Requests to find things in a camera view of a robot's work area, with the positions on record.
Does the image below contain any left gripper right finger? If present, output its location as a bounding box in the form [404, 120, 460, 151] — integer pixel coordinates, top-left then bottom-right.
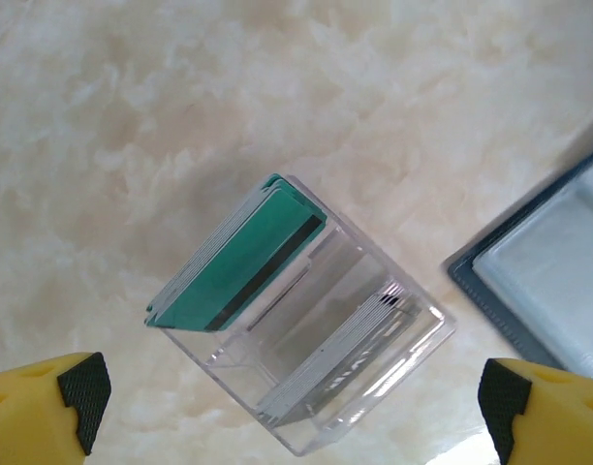
[478, 357, 593, 465]

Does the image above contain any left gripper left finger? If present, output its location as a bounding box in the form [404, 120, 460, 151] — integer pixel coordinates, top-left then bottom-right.
[0, 352, 112, 465]

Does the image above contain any dark blue card holder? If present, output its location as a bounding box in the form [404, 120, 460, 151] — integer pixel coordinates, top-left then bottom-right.
[440, 142, 593, 377]

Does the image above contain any dark grey card stack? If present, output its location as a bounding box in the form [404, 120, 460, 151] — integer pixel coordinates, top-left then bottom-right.
[254, 282, 422, 430]

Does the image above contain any green card stack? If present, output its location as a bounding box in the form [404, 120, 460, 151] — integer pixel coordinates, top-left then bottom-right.
[144, 172, 329, 335]

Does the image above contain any clear acrylic card box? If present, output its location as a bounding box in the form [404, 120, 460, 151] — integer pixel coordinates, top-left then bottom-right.
[145, 172, 458, 457]

